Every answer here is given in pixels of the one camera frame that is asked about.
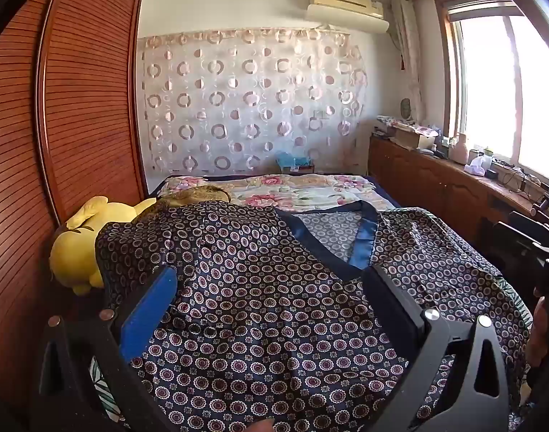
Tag person's right hand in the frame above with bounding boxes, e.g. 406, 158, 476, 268
525, 298, 549, 370

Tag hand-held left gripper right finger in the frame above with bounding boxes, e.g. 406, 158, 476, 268
368, 263, 511, 432

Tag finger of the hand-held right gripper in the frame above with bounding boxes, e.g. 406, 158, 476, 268
498, 221, 549, 253

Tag navy circle patterned garment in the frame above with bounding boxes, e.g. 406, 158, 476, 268
94, 198, 532, 432

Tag floral cloth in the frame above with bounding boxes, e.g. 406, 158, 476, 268
377, 114, 439, 138

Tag blue tissue box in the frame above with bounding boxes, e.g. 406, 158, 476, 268
274, 150, 315, 175

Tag low wooden cabinet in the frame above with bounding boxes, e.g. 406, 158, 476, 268
368, 135, 549, 257

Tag floral quilt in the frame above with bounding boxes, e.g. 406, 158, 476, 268
155, 173, 396, 213

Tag cardboard box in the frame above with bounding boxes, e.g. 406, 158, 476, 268
393, 126, 439, 151

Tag tied beige window curtain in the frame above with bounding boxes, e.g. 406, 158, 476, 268
390, 0, 426, 122

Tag pale pink vase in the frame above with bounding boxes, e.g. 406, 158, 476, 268
450, 132, 469, 165

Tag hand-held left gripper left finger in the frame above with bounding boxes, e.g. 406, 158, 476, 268
38, 265, 178, 432

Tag cream wall air conditioner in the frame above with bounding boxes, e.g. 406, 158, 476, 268
305, 0, 391, 33

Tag sheer circle patterned curtain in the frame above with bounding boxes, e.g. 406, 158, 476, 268
137, 27, 369, 176

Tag green leaf print bedsheet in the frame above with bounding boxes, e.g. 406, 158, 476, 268
89, 274, 534, 420

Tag yellow plush toy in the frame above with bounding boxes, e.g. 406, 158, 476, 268
49, 195, 158, 297

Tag wooden slatted wardrobe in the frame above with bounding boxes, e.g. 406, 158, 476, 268
0, 0, 149, 415

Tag olive brown patterned garment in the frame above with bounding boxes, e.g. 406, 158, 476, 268
155, 184, 232, 210

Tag wooden framed window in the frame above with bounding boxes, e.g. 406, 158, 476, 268
434, 0, 549, 199

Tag white plastic bag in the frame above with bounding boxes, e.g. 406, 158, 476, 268
464, 155, 491, 176

